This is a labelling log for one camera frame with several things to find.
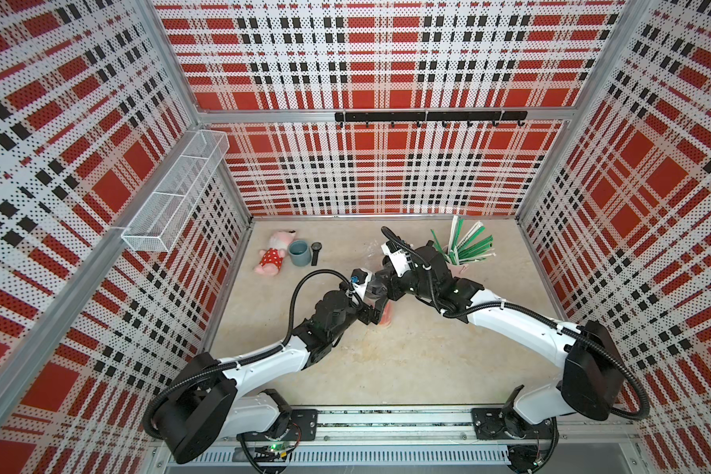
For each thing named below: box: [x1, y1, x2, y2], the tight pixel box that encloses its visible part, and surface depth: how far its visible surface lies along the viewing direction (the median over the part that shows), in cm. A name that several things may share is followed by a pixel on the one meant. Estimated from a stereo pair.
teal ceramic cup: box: [288, 239, 313, 267], surface depth 107 cm
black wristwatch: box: [310, 241, 323, 267], surface depth 113 cm
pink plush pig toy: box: [253, 230, 297, 276], surface depth 104 cm
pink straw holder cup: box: [448, 263, 470, 278], surface depth 95 cm
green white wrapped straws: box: [430, 215, 497, 266], surface depth 96 cm
